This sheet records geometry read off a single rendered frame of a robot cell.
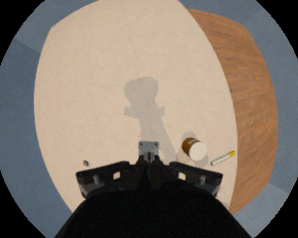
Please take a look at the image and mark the grey cylinder with yellow cap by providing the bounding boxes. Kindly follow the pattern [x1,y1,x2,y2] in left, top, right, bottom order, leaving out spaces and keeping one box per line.
[211,151,235,166]

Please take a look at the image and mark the brown cylinder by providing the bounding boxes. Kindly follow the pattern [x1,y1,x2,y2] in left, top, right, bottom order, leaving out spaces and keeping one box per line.
[182,137,207,161]

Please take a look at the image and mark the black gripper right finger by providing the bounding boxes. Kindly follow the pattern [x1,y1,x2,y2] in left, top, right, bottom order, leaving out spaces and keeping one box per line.
[149,152,223,197]

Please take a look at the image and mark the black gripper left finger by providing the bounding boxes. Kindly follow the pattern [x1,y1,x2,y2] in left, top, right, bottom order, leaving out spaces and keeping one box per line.
[75,152,149,198]

